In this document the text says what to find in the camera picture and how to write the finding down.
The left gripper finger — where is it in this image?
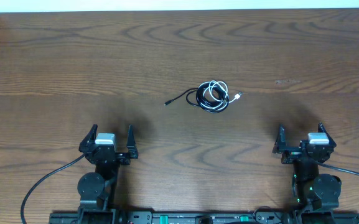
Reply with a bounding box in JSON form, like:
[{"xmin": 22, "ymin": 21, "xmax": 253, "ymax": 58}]
[
  {"xmin": 79, "ymin": 124, "xmax": 98, "ymax": 149},
  {"xmin": 126, "ymin": 125, "xmax": 136, "ymax": 153}
]

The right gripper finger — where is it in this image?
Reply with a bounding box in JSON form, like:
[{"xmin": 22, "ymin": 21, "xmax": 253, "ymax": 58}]
[
  {"xmin": 318, "ymin": 122, "xmax": 337, "ymax": 147},
  {"xmin": 274, "ymin": 125, "xmax": 286, "ymax": 152}
]

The black thin USB cable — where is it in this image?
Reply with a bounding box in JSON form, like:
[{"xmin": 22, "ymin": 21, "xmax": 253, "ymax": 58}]
[{"xmin": 163, "ymin": 88, "xmax": 198, "ymax": 107}]

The white USB cable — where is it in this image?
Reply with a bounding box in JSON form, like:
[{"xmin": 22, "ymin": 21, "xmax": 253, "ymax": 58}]
[{"xmin": 201, "ymin": 80, "xmax": 243, "ymax": 110}]

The black USB-A cable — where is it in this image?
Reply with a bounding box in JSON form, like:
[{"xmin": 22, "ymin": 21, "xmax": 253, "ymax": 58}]
[{"xmin": 185, "ymin": 81, "xmax": 230, "ymax": 114}]

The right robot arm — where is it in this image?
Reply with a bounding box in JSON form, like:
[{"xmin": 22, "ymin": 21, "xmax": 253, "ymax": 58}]
[{"xmin": 273, "ymin": 123, "xmax": 342, "ymax": 224}]

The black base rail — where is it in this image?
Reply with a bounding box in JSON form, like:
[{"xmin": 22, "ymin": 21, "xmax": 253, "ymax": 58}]
[{"xmin": 48, "ymin": 210, "xmax": 359, "ymax": 224}]

